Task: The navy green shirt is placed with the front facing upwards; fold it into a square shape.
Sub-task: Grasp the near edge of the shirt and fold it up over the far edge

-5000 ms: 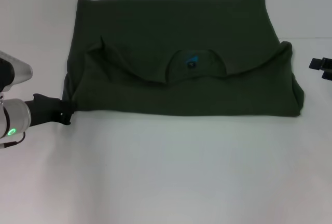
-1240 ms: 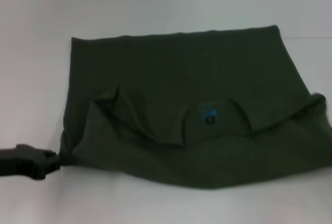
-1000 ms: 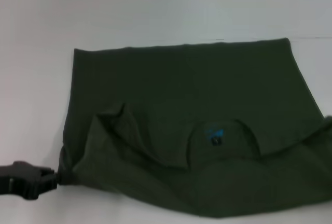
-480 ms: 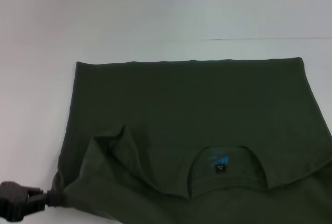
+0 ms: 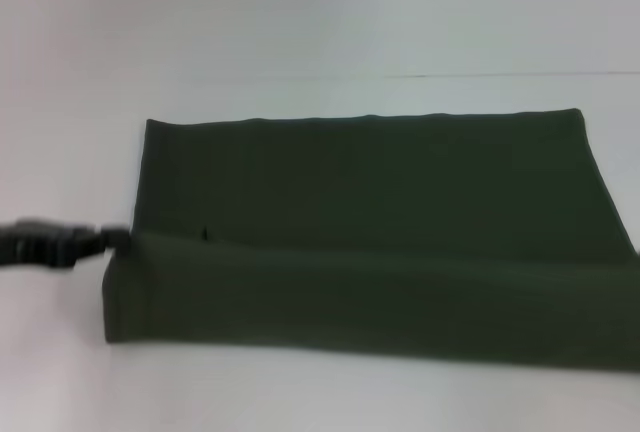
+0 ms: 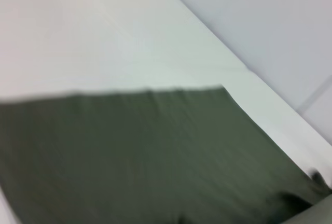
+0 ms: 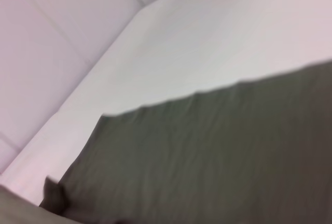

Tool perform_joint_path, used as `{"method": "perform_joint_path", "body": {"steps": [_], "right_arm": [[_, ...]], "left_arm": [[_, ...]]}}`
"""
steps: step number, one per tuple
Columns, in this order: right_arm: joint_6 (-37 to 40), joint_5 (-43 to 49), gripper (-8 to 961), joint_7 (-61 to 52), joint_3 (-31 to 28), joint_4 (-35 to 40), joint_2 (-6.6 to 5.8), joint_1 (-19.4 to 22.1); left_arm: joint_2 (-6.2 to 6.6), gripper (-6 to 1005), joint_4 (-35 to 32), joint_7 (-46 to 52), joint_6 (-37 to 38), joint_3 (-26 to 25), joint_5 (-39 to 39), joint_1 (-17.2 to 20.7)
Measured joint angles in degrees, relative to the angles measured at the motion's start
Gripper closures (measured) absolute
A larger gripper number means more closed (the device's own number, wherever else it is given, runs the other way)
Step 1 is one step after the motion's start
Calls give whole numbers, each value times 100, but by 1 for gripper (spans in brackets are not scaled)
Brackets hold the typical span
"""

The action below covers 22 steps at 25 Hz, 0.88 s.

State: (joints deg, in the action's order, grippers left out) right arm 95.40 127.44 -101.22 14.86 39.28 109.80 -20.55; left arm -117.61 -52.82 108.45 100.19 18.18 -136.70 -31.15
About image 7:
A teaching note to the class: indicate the dark green FREE! t-shirt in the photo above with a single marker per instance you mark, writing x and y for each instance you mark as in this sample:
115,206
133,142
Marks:
207,156

